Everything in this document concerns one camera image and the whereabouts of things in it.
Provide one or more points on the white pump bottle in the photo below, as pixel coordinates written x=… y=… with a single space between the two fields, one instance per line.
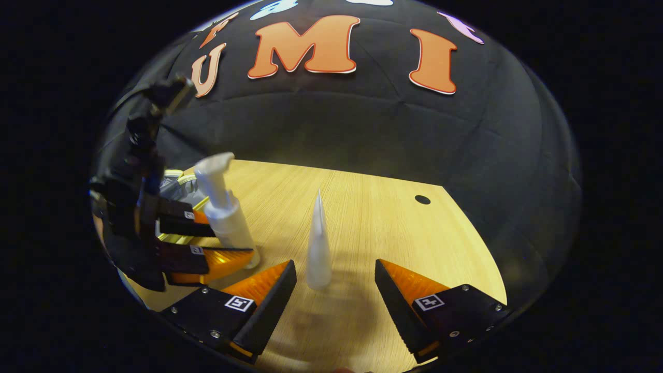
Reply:
x=228 y=217

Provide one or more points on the pale yellow suitcase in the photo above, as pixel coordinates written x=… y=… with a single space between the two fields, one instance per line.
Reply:
x=178 y=191

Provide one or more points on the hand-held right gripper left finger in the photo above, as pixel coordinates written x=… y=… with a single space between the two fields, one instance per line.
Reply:
x=274 y=308

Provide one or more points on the white squeeze tube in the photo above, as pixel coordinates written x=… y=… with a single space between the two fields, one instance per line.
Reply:
x=318 y=248

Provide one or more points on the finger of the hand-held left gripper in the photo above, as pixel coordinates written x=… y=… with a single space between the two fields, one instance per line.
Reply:
x=176 y=220
x=181 y=259

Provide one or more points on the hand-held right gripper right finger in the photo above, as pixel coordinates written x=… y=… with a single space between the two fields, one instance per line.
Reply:
x=393 y=305

